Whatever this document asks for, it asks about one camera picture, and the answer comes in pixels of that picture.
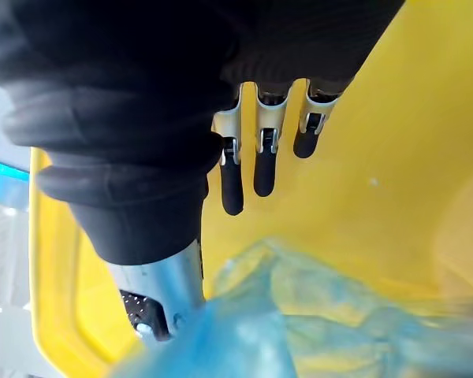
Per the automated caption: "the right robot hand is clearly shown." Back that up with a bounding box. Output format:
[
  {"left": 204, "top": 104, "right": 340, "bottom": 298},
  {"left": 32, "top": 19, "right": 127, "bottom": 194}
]
[{"left": 0, "top": 0, "right": 406, "bottom": 343}]

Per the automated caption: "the blue plastic rubbish bag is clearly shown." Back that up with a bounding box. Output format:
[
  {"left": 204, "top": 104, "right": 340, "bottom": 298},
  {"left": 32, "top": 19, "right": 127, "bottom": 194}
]
[{"left": 109, "top": 235, "right": 473, "bottom": 378}]

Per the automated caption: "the large yellow trash can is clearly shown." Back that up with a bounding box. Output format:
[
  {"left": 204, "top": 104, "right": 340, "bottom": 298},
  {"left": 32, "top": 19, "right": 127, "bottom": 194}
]
[{"left": 28, "top": 0, "right": 473, "bottom": 378}]

